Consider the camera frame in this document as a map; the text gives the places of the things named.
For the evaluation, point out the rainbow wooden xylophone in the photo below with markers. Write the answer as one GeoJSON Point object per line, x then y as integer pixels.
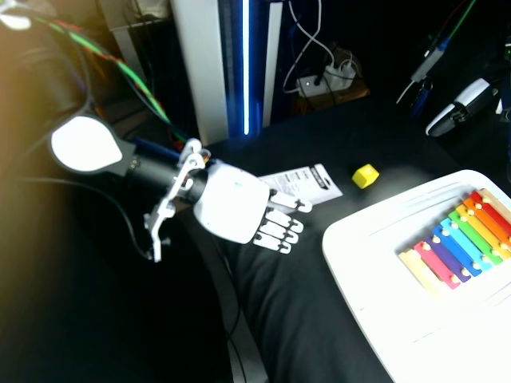
{"type": "Point", "coordinates": [463, 243]}

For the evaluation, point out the silver blister package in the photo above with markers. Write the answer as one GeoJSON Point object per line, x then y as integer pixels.
{"type": "Point", "coordinates": [307, 183]}

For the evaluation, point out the white plastic tray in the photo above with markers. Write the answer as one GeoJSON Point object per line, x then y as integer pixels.
{"type": "Point", "coordinates": [379, 287]}

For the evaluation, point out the brown wooden board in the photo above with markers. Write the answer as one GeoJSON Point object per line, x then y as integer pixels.
{"type": "Point", "coordinates": [347, 93]}

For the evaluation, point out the yellow wooden block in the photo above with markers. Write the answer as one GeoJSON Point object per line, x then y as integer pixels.
{"type": "Point", "coordinates": [365, 176]}

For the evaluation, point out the white power strip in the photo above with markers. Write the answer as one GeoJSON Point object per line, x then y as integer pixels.
{"type": "Point", "coordinates": [319, 81]}

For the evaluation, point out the white and blue pillar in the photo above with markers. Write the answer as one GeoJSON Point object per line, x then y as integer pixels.
{"type": "Point", "coordinates": [207, 60]}

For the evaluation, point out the black table cloth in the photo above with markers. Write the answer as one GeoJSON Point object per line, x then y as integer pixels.
{"type": "Point", "coordinates": [299, 343]}

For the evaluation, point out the white metal shelf frame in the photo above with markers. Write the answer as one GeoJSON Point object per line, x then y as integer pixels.
{"type": "Point", "coordinates": [127, 44]}

